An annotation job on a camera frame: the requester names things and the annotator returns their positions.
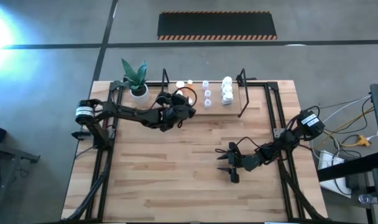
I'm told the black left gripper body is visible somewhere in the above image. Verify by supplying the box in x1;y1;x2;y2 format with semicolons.
157;93;190;131

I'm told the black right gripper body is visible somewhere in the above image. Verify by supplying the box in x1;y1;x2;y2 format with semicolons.
228;141;263;184

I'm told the snake plant in white pot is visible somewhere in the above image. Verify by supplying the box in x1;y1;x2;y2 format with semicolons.
120;58;152;105

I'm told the white power strip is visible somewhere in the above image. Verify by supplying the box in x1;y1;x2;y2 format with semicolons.
318;149;353;198

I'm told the black hazard-striped floor mat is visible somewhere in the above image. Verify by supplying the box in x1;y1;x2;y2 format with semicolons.
157;11;278;41

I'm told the yellow power splitter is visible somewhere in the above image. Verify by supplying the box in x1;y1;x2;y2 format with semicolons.
356;134;372;148

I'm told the clear water bottle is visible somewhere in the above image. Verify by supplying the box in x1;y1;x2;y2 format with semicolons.
358;193;378;205

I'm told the black floor stand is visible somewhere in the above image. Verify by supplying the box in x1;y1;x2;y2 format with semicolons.
0;139;41;224

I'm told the wooden shelf with black frame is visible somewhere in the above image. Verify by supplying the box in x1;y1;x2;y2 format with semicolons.
159;67;251;118

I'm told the black aluminium rig frame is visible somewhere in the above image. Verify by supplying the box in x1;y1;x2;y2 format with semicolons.
60;80;330;223

